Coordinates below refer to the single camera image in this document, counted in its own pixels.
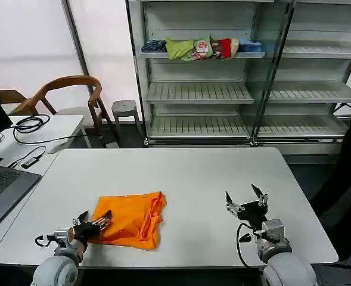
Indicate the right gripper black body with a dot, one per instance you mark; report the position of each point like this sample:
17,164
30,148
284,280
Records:
254,213

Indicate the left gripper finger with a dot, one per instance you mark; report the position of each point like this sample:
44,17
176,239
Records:
102,222
81,218

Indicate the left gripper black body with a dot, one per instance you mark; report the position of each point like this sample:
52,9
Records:
83,231

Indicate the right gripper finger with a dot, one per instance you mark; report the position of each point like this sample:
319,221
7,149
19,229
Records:
261,198
234,208

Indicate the orange shirt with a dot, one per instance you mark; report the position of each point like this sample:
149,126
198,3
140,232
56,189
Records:
130,217

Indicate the grey laptop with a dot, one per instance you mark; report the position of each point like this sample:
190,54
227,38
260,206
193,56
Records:
5,187

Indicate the small white desk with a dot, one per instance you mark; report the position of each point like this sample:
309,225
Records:
56,128

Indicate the grey round stool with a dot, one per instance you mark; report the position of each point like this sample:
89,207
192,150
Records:
124,108

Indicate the empty metal shelf rack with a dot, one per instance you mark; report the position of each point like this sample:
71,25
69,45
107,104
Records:
312,89

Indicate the metal shelf rack with clothes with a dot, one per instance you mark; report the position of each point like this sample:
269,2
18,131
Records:
199,89

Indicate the brown wooden chair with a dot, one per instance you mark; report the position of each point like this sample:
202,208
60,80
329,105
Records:
74,83

